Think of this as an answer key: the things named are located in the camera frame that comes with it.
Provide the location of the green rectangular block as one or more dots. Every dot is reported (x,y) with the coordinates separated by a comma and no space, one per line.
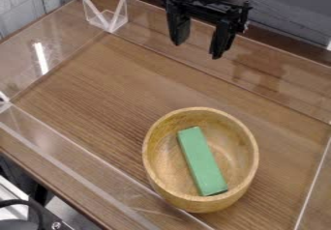
(204,169)

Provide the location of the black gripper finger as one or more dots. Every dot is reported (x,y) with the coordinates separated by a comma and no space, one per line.
(179,24)
(223,38)

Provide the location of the black metal table frame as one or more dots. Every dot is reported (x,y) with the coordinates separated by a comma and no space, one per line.
(30,207)

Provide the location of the brown wooden bowl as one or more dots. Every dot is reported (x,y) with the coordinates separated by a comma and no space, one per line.
(232,145)

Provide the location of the clear acrylic corner bracket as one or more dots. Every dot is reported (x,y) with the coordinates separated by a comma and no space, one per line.
(111,21)

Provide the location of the clear acrylic tray wall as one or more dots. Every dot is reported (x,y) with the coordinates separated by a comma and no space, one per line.
(113,199)

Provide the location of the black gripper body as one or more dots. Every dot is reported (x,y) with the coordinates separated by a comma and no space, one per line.
(210,10)

